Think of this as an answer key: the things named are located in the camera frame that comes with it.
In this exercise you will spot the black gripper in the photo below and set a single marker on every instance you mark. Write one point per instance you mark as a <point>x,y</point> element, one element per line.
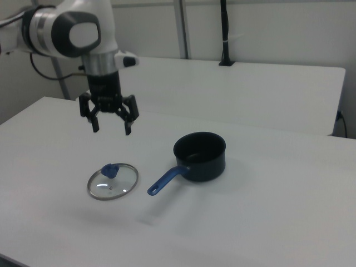
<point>105,86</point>

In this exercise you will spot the glass lid with blue knob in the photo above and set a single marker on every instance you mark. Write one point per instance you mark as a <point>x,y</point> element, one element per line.
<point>110,170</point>

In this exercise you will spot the grey metal partition post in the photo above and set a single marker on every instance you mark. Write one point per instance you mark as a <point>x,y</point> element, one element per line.
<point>182,27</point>
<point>61,80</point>

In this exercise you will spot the black camera pole with white tie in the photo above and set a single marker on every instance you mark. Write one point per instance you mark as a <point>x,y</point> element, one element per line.
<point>225,30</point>

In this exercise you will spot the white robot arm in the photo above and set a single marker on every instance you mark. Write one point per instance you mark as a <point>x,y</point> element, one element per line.
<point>55,30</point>

